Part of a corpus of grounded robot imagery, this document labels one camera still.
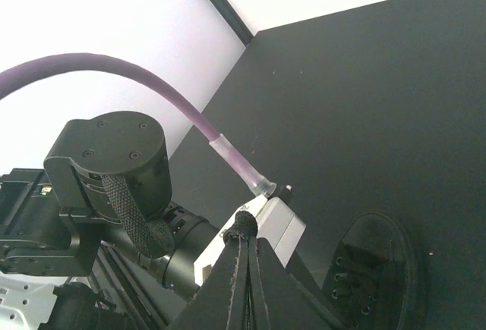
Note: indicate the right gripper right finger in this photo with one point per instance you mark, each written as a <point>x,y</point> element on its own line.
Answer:
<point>276,299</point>

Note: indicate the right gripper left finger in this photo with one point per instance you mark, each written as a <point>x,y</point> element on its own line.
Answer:
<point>221,302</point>

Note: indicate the black sneaker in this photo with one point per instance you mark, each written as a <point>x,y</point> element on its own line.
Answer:
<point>376,278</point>

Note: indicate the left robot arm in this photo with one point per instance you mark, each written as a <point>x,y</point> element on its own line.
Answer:
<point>90,239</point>

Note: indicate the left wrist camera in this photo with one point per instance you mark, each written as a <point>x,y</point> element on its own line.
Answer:
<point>276,222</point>

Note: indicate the left frame post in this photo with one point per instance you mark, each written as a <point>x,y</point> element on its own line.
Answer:
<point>231,17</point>

